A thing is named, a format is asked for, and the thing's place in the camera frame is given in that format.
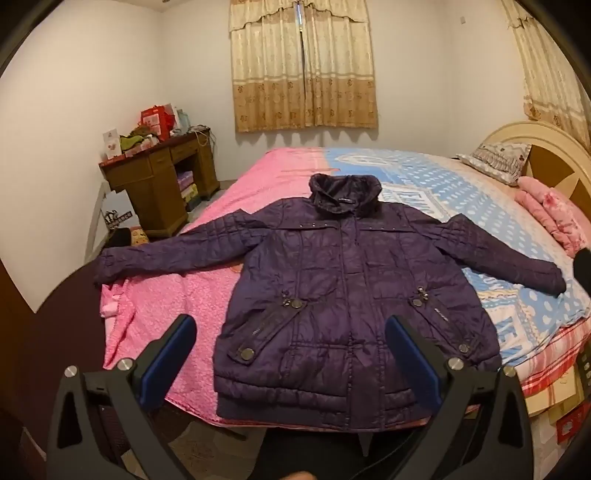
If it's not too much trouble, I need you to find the blue dotted printed bed sheet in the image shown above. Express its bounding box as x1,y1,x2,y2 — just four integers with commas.
295,148,591,370

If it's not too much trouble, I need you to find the grey floral pillow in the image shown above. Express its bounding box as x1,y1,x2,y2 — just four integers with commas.
457,142,532,186

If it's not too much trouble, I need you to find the pink textured blanket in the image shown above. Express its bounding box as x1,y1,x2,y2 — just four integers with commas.
99,147,476,435

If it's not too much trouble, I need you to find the green cloth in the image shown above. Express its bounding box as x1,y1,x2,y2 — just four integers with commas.
120,128,155,151

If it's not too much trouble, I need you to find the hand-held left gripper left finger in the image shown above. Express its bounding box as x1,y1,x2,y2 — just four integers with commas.
46,314,199,480

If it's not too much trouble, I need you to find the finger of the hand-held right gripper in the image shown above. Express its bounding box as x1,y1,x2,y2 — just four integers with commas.
573,248,591,280

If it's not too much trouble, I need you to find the brown wooden desk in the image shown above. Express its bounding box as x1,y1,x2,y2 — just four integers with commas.
99,131,221,238

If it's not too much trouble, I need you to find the beige patterned window curtain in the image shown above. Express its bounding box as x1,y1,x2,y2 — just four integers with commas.
229,0,379,134
501,0,591,153

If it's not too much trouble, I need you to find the red gift bag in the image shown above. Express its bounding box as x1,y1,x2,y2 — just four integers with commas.
140,105,178,141

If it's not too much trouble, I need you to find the black and white sign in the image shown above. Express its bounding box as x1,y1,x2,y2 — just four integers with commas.
100,210,134,232

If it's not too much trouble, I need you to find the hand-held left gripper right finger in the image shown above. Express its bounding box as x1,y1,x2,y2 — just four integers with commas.
384,315,536,480

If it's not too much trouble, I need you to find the beige cardboard box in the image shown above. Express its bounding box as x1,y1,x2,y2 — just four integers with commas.
524,360,587,416

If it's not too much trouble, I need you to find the red plaid bed sheet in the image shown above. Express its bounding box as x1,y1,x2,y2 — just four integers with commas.
499,314,591,398

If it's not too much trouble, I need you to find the purple quilted jacket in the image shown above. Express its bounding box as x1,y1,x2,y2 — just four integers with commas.
93,173,568,423

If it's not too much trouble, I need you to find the cream wooden headboard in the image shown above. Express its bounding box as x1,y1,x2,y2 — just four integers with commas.
480,121,591,222

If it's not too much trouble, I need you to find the folded pink quilt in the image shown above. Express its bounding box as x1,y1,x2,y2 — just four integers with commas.
513,176,591,259

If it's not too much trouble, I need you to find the red patterned box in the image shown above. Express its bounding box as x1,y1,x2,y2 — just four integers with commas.
549,406,591,450

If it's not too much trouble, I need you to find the white greeting card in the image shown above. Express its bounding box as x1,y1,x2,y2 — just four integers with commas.
102,129,123,161

